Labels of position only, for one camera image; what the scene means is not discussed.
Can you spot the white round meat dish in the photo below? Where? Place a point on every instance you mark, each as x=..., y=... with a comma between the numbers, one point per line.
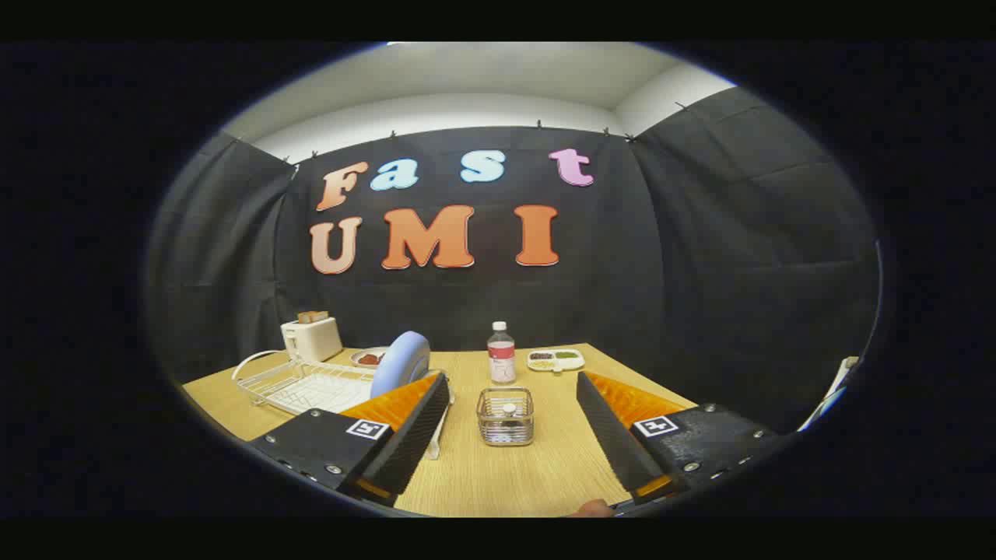
x=356, y=355

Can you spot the blue plate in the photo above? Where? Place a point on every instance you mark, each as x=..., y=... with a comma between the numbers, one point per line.
x=401, y=362

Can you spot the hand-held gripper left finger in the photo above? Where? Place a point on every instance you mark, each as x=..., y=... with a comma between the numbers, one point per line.
x=412, y=443

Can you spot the brown bread slice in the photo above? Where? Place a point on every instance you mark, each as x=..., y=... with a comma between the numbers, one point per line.
x=313, y=316

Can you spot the white toaster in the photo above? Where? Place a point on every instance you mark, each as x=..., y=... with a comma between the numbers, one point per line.
x=315, y=342

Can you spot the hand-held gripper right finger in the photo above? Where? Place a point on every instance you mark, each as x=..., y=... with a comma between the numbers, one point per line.
x=615, y=443

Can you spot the clear bottle with red label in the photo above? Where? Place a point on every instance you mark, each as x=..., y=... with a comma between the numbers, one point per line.
x=502, y=362

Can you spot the white divided snack tray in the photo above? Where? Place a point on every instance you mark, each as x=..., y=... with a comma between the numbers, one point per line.
x=555, y=361

